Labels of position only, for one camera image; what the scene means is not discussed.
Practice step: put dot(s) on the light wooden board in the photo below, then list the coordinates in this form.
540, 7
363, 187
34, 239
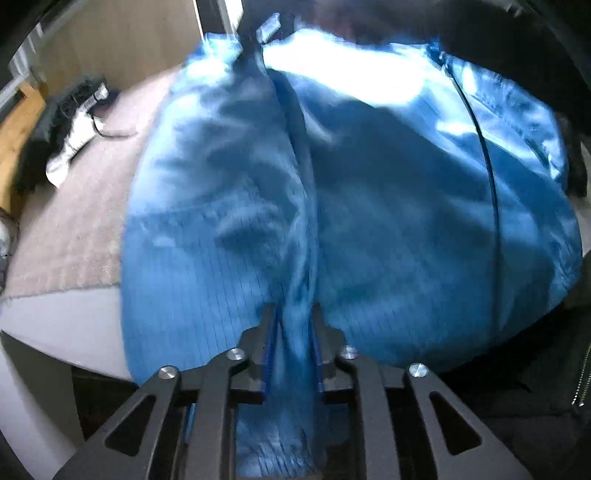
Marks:
129, 37

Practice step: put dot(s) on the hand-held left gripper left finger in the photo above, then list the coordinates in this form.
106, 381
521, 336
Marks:
270, 350

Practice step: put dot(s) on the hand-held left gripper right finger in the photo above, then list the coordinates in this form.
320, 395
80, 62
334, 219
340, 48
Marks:
316, 360

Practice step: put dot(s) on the black zipped jacket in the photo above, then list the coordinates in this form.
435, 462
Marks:
531, 369

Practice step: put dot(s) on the pink plaid blanket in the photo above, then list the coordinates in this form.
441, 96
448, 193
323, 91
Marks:
83, 221

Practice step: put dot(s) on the silver metal pole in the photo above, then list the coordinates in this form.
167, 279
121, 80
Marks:
231, 14

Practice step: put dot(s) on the black clothes pile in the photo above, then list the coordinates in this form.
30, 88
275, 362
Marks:
51, 124

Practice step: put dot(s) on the yellow cardboard box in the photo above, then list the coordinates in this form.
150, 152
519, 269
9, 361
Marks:
18, 129

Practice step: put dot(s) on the white mattress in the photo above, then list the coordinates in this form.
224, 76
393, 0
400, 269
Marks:
60, 327

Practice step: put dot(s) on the blue pinstriped coat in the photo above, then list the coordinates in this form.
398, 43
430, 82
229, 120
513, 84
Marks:
392, 230

